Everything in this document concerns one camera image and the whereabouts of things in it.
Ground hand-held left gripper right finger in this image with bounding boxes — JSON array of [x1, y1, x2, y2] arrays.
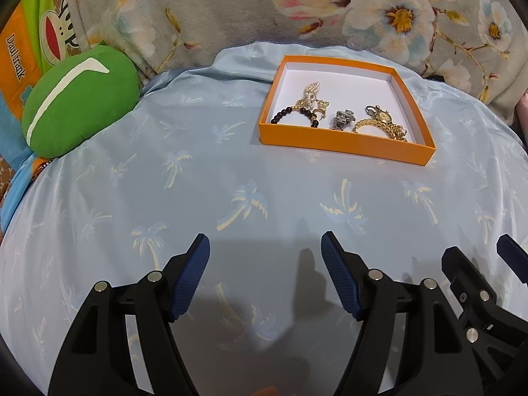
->
[[321, 232, 485, 396]]

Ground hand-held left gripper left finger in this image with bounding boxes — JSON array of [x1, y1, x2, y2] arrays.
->
[[47, 233, 211, 396]]

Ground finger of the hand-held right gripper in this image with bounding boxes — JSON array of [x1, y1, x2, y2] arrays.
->
[[441, 246, 502, 312], [496, 234, 528, 287]]

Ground orange cardboard box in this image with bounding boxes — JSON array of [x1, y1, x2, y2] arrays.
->
[[258, 54, 437, 167]]

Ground silver metal watch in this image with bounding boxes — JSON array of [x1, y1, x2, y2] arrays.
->
[[332, 109, 357, 131]]

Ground dark bead bracelet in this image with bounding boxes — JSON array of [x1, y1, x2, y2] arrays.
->
[[271, 98, 321, 129]]

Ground light blue palm-print sheet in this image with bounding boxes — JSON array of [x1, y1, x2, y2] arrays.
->
[[0, 41, 528, 396]]

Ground pearl gold brooch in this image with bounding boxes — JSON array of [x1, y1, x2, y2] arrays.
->
[[302, 83, 322, 107]]

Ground green plush pillow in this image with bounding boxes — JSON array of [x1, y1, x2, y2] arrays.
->
[[21, 45, 140, 158]]

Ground brown patterned cloth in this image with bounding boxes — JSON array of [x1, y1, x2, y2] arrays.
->
[[0, 154, 19, 203]]

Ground grey floral blanket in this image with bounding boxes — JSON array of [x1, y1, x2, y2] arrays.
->
[[64, 0, 528, 124]]

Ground gold chain watch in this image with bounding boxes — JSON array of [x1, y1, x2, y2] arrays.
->
[[352, 105, 409, 143]]

